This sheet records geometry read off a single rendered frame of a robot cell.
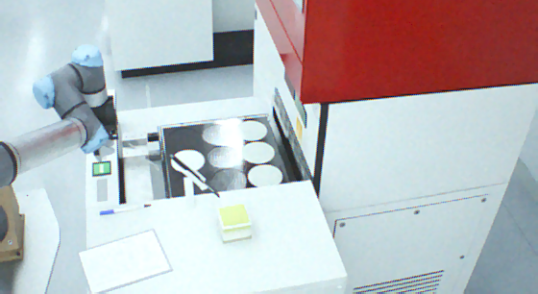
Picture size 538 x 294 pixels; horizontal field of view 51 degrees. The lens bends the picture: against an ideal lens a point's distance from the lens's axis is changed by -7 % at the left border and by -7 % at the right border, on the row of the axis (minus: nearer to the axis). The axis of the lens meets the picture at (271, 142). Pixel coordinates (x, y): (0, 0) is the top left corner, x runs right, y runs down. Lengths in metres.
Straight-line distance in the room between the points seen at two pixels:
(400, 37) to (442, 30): 0.12
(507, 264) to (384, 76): 1.61
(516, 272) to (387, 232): 1.10
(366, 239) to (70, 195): 1.67
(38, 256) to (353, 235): 0.95
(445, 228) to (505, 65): 0.64
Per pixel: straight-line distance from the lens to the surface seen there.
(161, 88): 3.74
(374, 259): 2.06
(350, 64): 1.48
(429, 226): 2.04
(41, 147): 1.29
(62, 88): 1.47
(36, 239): 1.81
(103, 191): 1.70
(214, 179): 1.78
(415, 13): 1.48
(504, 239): 3.05
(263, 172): 1.80
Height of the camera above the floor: 2.12
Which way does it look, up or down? 40 degrees down
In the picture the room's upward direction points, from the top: 2 degrees clockwise
